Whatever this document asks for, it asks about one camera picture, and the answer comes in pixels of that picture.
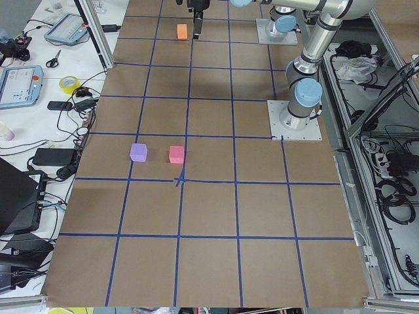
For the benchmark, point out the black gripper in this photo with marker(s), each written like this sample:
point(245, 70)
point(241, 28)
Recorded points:
point(198, 4)

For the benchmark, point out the orange foam block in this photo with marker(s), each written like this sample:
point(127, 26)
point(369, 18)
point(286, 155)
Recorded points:
point(182, 32)

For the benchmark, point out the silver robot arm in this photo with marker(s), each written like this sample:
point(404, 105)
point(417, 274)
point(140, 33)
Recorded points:
point(282, 21)
point(305, 90)

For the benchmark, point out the black power brick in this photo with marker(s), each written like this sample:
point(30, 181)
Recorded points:
point(110, 28)

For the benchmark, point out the blue teach pendant far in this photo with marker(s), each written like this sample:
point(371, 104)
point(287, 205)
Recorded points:
point(68, 30)

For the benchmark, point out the blue teach pendant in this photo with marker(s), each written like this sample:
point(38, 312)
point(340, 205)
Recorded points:
point(68, 30)
point(21, 86)

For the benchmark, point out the pink foam block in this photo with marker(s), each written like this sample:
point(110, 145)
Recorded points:
point(176, 154)

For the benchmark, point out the yellow tape roll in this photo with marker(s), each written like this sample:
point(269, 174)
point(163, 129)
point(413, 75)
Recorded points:
point(69, 84)

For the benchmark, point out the purple foam block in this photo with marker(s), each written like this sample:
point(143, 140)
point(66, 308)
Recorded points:
point(138, 152)

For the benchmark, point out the black phone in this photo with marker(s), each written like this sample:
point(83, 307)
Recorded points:
point(59, 106)

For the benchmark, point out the brown paper table cover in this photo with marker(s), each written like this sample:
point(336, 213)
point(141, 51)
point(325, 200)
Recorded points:
point(244, 221)

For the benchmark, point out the blue teach pendant near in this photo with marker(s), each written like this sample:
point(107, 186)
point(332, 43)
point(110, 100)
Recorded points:
point(21, 86)

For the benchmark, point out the black power adapter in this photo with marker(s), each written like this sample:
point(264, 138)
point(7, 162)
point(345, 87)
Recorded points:
point(53, 156)

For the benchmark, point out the white paper cup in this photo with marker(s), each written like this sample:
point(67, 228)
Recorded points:
point(6, 133)

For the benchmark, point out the black laptop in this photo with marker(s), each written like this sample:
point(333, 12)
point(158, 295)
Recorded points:
point(21, 196)

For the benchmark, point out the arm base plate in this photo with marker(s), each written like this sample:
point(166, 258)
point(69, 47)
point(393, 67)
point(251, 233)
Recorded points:
point(286, 127)
point(264, 38)

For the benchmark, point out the aluminium frame post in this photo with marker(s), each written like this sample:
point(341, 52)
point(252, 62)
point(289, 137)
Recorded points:
point(90, 18)

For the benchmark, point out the black handled scissors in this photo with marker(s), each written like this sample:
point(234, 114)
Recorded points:
point(53, 62)

